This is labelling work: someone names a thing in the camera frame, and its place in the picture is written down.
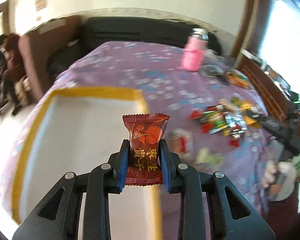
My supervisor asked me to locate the green yellow snack packet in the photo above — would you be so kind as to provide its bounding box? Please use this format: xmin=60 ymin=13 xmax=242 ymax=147
xmin=195 ymin=148 xmax=223 ymax=168

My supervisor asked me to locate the dark red date candy packet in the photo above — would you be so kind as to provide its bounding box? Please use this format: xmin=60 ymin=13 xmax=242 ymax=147
xmin=122 ymin=113 xmax=170 ymax=186

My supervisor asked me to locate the yellow-rimmed white tray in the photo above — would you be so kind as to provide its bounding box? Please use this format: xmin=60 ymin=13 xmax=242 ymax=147
xmin=11 ymin=87 xmax=162 ymax=239

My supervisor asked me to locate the red white candy packet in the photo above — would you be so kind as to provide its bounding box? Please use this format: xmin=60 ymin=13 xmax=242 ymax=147
xmin=172 ymin=129 xmax=193 ymax=155

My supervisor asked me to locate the purple floral tablecloth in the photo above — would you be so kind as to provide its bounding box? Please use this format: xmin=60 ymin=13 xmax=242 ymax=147
xmin=0 ymin=40 xmax=278 ymax=240

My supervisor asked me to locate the wooden side cabinet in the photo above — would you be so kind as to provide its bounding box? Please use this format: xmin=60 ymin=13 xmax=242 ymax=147
xmin=238 ymin=55 xmax=288 ymax=122

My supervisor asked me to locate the orange snack packet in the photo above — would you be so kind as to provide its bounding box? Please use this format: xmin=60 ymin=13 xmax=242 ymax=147
xmin=226 ymin=69 xmax=250 ymax=88

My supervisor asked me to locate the person in dark red jacket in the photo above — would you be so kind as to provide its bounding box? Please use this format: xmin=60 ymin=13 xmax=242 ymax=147
xmin=0 ymin=33 xmax=26 ymax=116

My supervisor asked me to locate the pink-sleeved water bottle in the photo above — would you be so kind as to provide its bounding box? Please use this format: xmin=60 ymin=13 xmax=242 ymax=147
xmin=181 ymin=28 xmax=209 ymax=72

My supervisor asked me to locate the maroon armchair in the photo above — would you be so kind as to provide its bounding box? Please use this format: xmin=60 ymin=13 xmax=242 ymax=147
xmin=18 ymin=15 xmax=82 ymax=102

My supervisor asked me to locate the black sofa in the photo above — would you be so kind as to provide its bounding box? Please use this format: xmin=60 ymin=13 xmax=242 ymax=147
xmin=83 ymin=16 xmax=222 ymax=55

